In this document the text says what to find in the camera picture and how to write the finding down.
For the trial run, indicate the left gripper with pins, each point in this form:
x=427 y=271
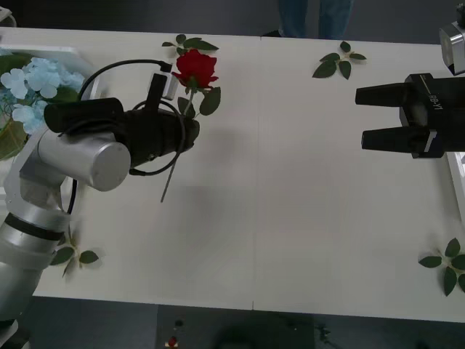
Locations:
x=163 y=134

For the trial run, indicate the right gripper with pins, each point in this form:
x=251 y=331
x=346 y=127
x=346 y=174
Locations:
x=447 y=116

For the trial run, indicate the red rose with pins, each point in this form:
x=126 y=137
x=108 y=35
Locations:
x=196 y=67

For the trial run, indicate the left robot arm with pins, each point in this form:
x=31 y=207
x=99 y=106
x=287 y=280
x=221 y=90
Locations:
x=94 y=163

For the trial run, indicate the dark robot base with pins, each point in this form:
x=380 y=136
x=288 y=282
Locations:
x=232 y=327

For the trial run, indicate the loose green leaf twig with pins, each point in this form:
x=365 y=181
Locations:
x=450 y=280
x=203 y=45
x=89 y=256
x=325 y=69

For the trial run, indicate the shallow white box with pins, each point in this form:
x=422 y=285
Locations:
x=54 y=51
x=456 y=181

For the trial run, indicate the person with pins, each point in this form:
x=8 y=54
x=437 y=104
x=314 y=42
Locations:
x=298 y=18

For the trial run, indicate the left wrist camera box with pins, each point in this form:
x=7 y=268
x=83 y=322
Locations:
x=169 y=85

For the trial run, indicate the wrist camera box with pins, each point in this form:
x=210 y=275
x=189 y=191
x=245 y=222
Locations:
x=454 y=43
x=169 y=85

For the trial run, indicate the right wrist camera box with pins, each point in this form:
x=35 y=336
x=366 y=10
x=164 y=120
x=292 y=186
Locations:
x=454 y=43

